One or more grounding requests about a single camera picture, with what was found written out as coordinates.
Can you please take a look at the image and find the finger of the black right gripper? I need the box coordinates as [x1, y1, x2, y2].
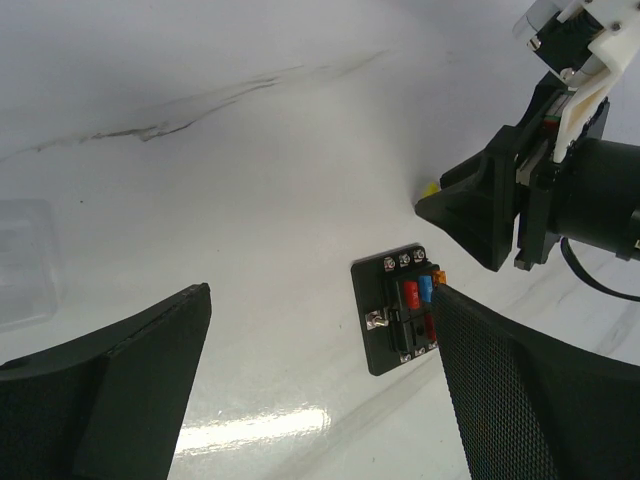
[414, 126, 520, 272]

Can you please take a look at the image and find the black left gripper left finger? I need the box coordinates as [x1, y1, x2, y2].
[1, 283, 211, 479]

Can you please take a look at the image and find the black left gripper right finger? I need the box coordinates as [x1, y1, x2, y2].
[433, 286, 639, 479]

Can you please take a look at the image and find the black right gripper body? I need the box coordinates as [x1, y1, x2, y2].
[512, 69, 640, 274]

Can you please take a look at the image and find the yellow blade fuse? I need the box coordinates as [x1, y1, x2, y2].
[422, 182, 440, 198]

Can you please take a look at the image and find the orange blade fuse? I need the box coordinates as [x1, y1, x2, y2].
[432, 270, 447, 286]

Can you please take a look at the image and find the blue blade fuse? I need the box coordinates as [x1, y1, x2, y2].
[418, 275, 434, 303]

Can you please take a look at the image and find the red blade fuse front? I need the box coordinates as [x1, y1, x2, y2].
[402, 280, 422, 310]

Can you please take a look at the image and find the red blade fuse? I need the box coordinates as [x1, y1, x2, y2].
[424, 314, 437, 342]
[402, 280, 422, 310]

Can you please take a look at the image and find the clear fuse box cover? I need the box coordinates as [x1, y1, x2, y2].
[1, 199, 66, 332]

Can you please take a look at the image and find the black fuse box base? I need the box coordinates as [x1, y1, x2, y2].
[351, 243, 441, 376]

